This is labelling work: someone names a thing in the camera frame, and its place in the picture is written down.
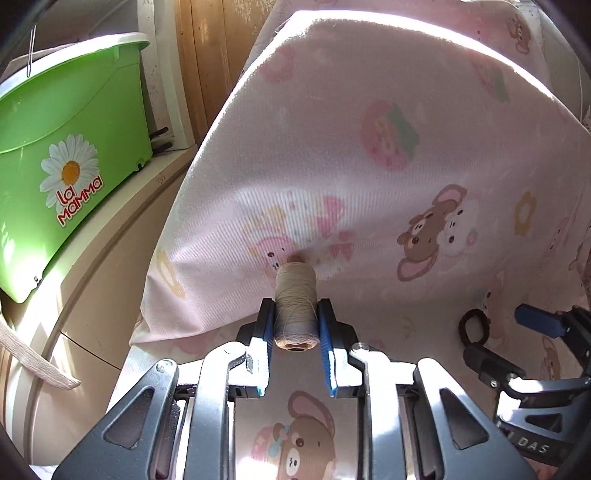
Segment green La Mamma storage bin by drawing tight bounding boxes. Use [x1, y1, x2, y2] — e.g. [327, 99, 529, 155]
[1, 32, 152, 303]

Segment beige thread spool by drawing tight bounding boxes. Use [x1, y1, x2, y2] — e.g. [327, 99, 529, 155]
[273, 258, 320, 352]

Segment white hanging cord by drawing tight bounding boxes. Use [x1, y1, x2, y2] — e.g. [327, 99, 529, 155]
[25, 22, 38, 80]

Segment black key-shaped tool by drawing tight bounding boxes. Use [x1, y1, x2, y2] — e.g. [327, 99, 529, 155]
[458, 308, 526, 391]

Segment beige fabric strap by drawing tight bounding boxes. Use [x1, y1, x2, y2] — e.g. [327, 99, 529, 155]
[0, 317, 82, 391]

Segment white shelf unit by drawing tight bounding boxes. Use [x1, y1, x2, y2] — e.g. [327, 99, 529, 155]
[1, 1, 197, 465]

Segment pink cartoon bed sheet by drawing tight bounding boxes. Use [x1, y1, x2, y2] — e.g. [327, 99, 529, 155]
[128, 0, 591, 480]

